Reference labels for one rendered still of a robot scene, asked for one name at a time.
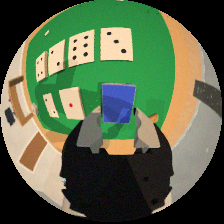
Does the orange domino tile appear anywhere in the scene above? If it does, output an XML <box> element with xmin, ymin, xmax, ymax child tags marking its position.
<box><xmin>148</xmin><ymin>114</ymin><xmax>158</xmax><ymax>123</ymax></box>

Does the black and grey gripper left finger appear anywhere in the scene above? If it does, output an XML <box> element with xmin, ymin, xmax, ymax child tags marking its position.
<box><xmin>59</xmin><ymin>106</ymin><xmax>103</xmax><ymax>179</ymax></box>

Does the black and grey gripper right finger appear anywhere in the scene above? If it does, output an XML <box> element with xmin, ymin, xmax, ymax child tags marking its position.
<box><xmin>134</xmin><ymin>107</ymin><xmax>174</xmax><ymax>177</ymax></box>

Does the green felt playing mat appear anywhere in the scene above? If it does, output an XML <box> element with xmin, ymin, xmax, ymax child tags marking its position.
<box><xmin>26</xmin><ymin>0</ymin><xmax>175</xmax><ymax>140</ymax></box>

